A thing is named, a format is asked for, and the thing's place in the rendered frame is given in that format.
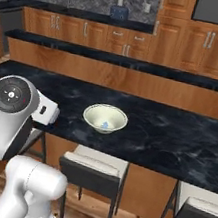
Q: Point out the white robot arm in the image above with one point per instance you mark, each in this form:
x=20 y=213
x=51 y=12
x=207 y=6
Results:
x=4 y=136

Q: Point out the cream bowl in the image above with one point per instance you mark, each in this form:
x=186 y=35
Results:
x=96 y=115

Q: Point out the blue ice cube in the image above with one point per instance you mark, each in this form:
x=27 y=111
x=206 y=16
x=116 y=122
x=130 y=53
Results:
x=105 y=125

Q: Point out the wooden island counter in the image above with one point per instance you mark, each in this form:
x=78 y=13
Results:
x=126 y=80

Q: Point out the wooden base cupboard run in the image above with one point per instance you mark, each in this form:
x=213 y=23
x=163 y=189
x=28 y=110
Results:
x=93 y=34

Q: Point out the blue toaster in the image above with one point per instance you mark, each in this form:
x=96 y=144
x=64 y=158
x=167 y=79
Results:
x=119 y=13

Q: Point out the tall wooden cupboard unit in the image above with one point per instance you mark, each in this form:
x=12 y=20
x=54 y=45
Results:
x=189 y=47

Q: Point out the dark grey dishwasher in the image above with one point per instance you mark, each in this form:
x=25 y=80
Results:
x=10 y=24

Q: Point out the white wall socket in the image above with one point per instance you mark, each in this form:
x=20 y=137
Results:
x=147 y=7
x=120 y=2

